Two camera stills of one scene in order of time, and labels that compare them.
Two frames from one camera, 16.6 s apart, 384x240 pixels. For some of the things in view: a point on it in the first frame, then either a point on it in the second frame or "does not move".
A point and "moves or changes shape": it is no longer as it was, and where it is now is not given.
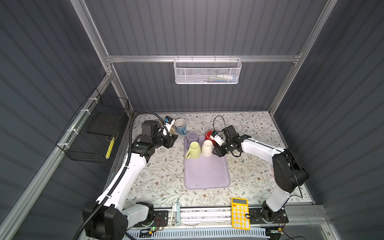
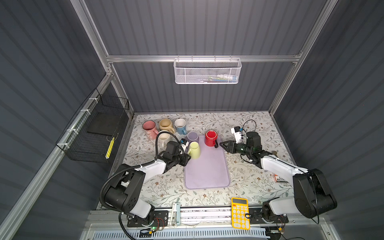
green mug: x=194 y=152 does not move
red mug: x=208 y=136 does not move
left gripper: x=169 y=140 to x=185 y=159
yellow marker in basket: x=110 y=148 does not move
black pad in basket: x=105 y=123 does not move
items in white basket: x=220 y=78 does not move
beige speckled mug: x=172 y=130 moves or changes shape
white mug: x=207 y=148 moves or changes shape
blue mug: x=180 y=124 does not move
